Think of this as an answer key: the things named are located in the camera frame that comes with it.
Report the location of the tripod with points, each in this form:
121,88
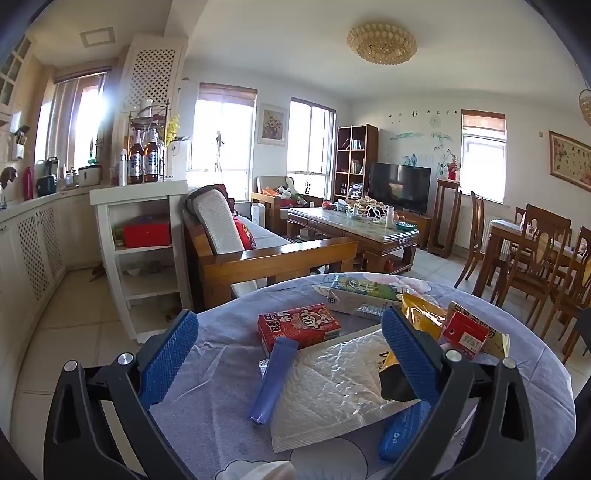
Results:
219,152

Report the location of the round crystal ceiling lamp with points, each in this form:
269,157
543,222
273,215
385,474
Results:
381,42

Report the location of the black yellow wrapper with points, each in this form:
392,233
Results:
392,383

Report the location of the wooden armchair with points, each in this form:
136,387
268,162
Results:
263,203

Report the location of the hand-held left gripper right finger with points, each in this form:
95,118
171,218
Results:
411,355

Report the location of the small red white carton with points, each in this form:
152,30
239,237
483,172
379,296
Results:
464,337

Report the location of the green tray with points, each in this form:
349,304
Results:
405,226

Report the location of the white kitchen appliance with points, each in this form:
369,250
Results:
90,175

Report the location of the red drink carton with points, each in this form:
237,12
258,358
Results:
295,327

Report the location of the red cushion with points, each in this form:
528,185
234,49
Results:
244,233

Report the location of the white open shelf cabinet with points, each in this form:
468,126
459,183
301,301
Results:
138,191

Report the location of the white radiator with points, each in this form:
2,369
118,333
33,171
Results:
466,226

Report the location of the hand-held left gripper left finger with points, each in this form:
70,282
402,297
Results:
168,355

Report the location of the stuffed toy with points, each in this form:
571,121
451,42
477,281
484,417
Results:
288,191

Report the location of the blue tube packet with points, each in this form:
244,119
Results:
272,383

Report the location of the wooden bookshelf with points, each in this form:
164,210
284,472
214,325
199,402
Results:
341,161

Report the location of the wooden marble-top coffee table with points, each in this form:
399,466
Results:
332,221

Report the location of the framed sunflower painting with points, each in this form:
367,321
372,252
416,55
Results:
271,124

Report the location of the brown beer bottle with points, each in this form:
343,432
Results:
135,161
151,159

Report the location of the tall wooden plant stand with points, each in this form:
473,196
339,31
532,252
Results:
449,184

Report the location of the wooden sofa grey cushions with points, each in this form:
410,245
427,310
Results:
277,258

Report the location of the wooden dining table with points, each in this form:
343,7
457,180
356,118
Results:
503,228

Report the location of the green and white box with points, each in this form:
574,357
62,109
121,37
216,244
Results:
364,288

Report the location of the wooden television stand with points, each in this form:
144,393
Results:
422,226

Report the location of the white lattice column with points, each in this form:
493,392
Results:
152,74

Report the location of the framed floral embroidery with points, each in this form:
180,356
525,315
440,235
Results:
570,159

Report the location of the black kettle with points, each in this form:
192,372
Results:
46,182

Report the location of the flat screen television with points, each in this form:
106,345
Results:
399,187

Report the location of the red thermos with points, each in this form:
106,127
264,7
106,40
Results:
28,184

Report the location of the blue flat packet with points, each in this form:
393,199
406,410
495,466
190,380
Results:
401,434

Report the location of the purple floral tablecloth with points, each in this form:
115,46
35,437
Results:
221,369

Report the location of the wicker hanging lamp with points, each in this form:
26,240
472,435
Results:
585,108

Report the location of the cream lattice kitchen cabinets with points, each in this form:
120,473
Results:
32,249

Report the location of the red vase with flowers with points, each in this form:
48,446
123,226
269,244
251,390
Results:
452,171

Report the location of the silver bubble mailer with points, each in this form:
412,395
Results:
332,387

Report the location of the yellow snack bag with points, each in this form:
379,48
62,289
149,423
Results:
420,311

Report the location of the white bottle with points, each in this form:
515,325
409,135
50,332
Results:
123,168

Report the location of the red box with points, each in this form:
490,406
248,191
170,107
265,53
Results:
147,234

